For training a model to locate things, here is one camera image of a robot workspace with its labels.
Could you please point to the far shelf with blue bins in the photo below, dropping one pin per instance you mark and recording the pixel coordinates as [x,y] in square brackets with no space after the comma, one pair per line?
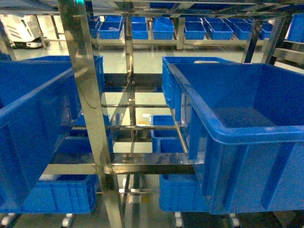
[165,32]

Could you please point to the blue bin floor middle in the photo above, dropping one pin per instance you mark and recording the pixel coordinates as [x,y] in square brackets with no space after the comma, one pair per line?
[165,141]

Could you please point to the blue bin behind right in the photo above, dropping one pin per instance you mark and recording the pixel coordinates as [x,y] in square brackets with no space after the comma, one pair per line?
[170,85]

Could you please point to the blue bin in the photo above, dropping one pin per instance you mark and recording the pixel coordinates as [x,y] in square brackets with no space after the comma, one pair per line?
[98,66]
[181,193]
[244,128]
[39,103]
[66,194]
[170,85]

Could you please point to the stainless steel shelf rack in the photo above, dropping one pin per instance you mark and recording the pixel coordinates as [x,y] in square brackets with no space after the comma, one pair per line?
[85,150]

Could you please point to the blue bin behind left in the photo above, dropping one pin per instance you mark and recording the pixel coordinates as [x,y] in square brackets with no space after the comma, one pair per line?
[98,66]

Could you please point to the blue bin bottom right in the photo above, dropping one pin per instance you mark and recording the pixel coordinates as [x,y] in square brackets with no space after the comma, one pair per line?
[181,193]

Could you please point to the blue bin upper right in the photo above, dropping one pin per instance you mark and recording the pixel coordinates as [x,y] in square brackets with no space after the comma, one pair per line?
[244,128]

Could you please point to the blue bin upper left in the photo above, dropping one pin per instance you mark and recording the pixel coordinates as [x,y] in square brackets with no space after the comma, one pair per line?
[39,103]

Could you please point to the blue bin bottom left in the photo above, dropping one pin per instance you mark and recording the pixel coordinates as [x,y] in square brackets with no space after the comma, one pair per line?
[66,194]

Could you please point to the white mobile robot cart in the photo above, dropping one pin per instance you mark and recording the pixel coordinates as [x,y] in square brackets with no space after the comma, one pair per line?
[23,32]

